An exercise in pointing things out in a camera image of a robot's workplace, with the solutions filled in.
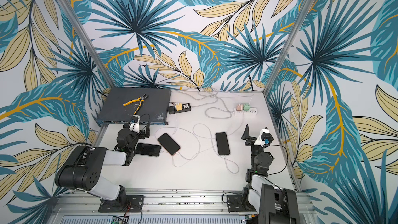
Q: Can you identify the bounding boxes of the aluminium rail frame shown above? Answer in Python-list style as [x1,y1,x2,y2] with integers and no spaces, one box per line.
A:
[46,188,318,224]

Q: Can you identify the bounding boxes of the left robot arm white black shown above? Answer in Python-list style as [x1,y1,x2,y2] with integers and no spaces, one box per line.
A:
[55,123,150,210]

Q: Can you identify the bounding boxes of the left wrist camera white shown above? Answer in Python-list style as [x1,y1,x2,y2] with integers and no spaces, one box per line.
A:
[129,115,140,133]

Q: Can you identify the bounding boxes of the green charger plug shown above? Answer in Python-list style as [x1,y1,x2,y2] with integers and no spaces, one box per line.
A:
[243,104,250,111]

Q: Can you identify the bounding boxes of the black phone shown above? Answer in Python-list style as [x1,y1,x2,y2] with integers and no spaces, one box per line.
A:
[135,143,162,157]
[215,132,231,156]

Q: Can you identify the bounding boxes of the grey power strip cord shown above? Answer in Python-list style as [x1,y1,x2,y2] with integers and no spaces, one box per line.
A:
[177,88,240,119]

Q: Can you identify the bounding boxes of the white power strip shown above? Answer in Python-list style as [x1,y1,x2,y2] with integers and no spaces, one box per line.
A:
[234,107,258,118]

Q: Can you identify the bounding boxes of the yellow black pliers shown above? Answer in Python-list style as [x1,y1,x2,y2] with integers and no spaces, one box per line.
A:
[123,94,148,115]

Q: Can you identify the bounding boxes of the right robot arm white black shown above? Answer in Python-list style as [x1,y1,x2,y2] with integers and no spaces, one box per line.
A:
[241,125,301,224]

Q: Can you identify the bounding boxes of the dark grey network switch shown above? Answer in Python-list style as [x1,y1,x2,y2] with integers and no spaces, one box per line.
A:
[96,87,171,125]

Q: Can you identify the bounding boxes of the yellow charger plug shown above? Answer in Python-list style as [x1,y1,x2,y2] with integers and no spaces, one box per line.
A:
[175,103,183,111]

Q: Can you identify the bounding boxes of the pink case phone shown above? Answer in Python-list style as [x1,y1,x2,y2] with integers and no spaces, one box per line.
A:
[158,133,180,156]

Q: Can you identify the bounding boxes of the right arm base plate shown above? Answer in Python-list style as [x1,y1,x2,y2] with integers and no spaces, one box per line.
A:
[226,194,256,212]

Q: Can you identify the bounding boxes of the pink charger plug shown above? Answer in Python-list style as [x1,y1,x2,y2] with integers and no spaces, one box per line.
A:
[236,104,244,112]

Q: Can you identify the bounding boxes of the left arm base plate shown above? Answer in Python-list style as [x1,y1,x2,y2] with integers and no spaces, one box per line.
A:
[98,195,145,213]

